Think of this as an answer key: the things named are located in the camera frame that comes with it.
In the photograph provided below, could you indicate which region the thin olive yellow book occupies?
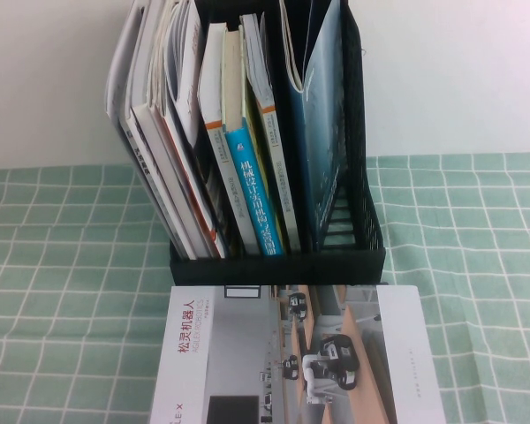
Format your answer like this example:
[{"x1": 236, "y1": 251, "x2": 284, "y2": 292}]
[{"x1": 241, "y1": 39, "x2": 289, "y2": 255}]

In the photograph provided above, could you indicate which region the black mesh book holder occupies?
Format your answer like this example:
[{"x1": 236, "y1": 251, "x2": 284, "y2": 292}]
[{"x1": 170, "y1": 0, "x2": 388, "y2": 286}]

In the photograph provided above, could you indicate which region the grey magazine black spine text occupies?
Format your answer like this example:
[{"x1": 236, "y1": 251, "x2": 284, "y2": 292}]
[{"x1": 119, "y1": 117, "x2": 195, "y2": 260}]

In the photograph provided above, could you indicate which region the grey robotics brochure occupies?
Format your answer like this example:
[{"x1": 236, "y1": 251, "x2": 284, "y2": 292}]
[{"x1": 148, "y1": 284, "x2": 448, "y2": 424}]

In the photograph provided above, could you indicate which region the white paper sheaf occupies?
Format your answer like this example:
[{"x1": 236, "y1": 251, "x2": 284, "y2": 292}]
[{"x1": 148, "y1": 0, "x2": 207, "y2": 147}]

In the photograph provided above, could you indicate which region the blue spine book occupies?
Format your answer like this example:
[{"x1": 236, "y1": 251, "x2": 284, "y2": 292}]
[{"x1": 222, "y1": 26, "x2": 286, "y2": 257}]

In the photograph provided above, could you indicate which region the white book orange edge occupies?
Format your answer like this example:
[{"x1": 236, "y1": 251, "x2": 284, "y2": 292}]
[{"x1": 131, "y1": 101, "x2": 227, "y2": 260}]

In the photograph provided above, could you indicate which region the magazines stack in rack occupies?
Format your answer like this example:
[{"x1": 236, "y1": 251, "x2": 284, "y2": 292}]
[{"x1": 104, "y1": 0, "x2": 178, "y2": 248}]

